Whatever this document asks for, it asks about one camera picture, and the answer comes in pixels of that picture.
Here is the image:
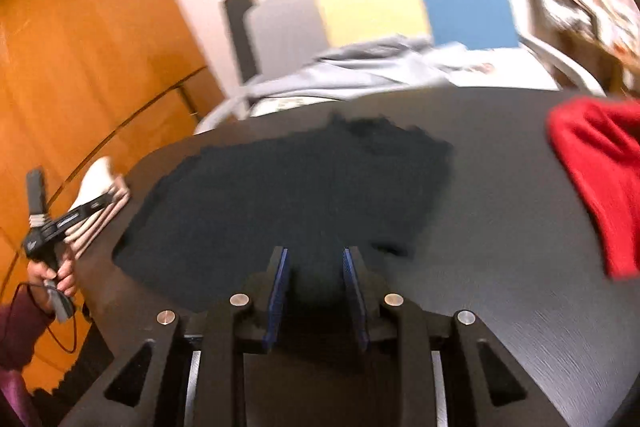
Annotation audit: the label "black knit sweater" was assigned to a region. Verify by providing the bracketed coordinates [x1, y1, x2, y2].
[113, 116, 454, 311]

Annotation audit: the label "person left forearm purple sleeve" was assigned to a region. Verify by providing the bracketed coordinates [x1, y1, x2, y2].
[1, 288, 54, 426]

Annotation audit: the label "folded beige pink clothes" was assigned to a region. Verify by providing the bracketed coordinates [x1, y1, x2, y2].
[64, 156, 130, 259]

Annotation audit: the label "person left hand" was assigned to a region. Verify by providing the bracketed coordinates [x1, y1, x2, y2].
[27, 251, 78, 313]

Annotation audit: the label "wooden wardrobe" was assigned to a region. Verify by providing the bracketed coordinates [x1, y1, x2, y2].
[0, 0, 227, 393]

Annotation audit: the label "red knit garment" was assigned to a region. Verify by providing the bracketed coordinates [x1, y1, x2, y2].
[546, 98, 639, 280]

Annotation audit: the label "light blue hoodie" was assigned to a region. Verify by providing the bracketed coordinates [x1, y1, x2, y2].
[243, 35, 454, 100]

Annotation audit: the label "tricolour office chair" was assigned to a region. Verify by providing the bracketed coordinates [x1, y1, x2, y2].
[198, 0, 603, 132]

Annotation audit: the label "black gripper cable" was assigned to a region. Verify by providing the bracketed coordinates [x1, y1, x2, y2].
[2, 281, 82, 356]

